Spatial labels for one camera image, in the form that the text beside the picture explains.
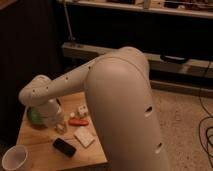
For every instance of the black phone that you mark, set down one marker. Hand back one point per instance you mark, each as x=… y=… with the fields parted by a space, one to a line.
x=64 y=147

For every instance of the low metal shelf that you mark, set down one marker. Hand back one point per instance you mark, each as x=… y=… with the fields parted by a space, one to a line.
x=191 y=67

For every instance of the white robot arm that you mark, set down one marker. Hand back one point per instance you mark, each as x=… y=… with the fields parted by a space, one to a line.
x=119 y=98

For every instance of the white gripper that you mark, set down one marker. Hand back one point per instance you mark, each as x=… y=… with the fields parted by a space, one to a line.
x=52 y=115

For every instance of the white rectangular box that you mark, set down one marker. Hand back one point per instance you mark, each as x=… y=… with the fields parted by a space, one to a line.
x=84 y=136

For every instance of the white dotted cube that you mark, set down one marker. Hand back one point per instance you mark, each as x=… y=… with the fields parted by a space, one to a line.
x=82 y=111

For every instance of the wooden table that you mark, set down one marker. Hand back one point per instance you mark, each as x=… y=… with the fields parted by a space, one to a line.
x=46 y=158

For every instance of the green ceramic bowl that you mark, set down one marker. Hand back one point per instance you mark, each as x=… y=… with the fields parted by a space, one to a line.
x=34 y=117

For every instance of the orange red marker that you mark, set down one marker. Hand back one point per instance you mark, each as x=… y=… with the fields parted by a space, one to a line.
x=78 y=122

